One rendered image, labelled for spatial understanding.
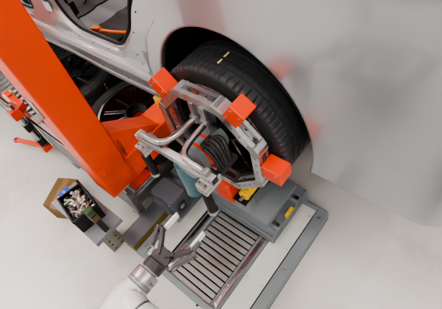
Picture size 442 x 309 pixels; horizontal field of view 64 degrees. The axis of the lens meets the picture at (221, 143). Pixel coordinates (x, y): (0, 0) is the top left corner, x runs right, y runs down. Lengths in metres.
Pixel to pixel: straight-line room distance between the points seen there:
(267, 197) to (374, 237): 0.63
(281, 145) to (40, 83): 0.90
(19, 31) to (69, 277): 1.58
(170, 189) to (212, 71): 0.87
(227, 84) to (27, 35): 0.69
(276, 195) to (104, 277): 1.14
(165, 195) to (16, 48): 1.03
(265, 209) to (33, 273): 1.52
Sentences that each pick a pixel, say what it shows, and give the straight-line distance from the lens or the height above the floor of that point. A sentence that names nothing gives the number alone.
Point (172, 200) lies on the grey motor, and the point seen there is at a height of 0.40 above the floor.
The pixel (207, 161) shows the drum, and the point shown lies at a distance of 1.42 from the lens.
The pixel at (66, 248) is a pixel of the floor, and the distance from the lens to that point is 2.59.
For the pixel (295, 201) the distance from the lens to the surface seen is 2.09.
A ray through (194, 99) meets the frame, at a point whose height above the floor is 1.11.
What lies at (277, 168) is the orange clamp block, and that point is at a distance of 1.34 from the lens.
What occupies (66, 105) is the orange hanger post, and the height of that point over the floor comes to 1.13.
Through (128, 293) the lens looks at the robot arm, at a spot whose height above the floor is 0.88.
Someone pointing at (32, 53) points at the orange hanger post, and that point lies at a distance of 1.41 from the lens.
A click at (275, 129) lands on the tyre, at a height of 1.01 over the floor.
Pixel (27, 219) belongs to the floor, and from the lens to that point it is 2.90.
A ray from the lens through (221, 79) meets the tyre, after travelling 1.28.
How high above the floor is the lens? 1.98
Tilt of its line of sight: 50 degrees down
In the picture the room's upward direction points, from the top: 16 degrees counter-clockwise
